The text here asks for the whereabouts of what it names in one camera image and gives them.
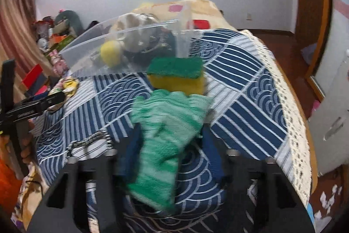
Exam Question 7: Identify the blue patterned blanket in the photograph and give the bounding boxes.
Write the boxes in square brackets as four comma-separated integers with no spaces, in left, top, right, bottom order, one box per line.
[32,28,313,233]

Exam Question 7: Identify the pink plush toy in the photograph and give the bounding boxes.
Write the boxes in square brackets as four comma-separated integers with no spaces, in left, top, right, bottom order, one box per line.
[50,50,68,76]

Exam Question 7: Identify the striped pink curtain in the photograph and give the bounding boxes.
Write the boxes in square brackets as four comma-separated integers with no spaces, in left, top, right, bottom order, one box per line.
[0,0,38,78]

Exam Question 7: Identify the grey green plush toy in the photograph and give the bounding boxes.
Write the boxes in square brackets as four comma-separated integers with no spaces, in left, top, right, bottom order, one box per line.
[54,9,84,36]

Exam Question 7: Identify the orange cloth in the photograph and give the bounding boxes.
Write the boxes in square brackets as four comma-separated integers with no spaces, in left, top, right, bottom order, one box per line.
[0,158,24,213]

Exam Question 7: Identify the green striped cloth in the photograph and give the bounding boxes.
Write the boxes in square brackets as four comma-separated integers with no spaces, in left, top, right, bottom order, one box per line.
[126,89,215,214]

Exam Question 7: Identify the person's left hand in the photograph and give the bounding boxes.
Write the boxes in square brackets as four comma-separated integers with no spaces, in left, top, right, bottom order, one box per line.
[20,122,36,166]

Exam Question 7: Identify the clear plastic storage box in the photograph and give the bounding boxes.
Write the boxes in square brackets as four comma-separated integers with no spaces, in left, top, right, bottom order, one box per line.
[58,2,197,78]

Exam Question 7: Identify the red box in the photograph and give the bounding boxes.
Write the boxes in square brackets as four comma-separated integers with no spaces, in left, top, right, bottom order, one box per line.
[21,63,44,89]

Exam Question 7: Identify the beige printed blanket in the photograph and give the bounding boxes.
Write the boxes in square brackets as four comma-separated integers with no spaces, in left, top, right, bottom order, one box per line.
[133,0,238,32]

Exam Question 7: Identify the beige plush toy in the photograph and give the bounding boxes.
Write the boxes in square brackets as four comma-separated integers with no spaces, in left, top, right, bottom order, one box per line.
[109,12,164,51]

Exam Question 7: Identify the white paper scraps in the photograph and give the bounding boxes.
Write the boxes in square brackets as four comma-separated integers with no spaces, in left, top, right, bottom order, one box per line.
[313,183,344,224]

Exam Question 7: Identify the yellow white small plush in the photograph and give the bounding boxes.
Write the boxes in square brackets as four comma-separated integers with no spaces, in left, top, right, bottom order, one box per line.
[51,77,80,99]

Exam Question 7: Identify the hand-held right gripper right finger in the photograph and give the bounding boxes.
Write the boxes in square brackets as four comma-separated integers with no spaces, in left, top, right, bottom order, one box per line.
[201,126,315,233]

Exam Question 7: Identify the floral bed sheet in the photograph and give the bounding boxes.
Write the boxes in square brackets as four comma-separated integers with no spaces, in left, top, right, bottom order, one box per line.
[16,163,59,232]

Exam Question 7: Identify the yellow sponge with green pad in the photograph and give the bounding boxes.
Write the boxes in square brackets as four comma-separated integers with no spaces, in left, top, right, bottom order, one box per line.
[147,57,205,96]

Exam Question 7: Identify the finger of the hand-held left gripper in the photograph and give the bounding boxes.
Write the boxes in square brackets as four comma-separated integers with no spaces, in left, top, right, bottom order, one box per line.
[40,91,66,113]

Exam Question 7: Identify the brown wooden door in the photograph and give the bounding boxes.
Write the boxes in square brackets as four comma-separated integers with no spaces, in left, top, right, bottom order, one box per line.
[293,0,334,78]

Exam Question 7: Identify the white cabinet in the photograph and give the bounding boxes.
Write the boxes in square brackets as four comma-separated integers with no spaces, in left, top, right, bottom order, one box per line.
[309,51,349,177]

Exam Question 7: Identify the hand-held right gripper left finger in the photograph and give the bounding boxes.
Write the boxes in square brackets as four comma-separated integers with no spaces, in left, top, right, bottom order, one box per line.
[27,123,143,233]

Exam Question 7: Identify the yellow ball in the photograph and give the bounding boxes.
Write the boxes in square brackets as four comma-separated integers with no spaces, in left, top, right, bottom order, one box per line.
[100,40,122,67]

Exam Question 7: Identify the dark cloth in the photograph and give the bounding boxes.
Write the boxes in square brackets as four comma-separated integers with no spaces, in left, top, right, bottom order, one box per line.
[123,30,178,59]

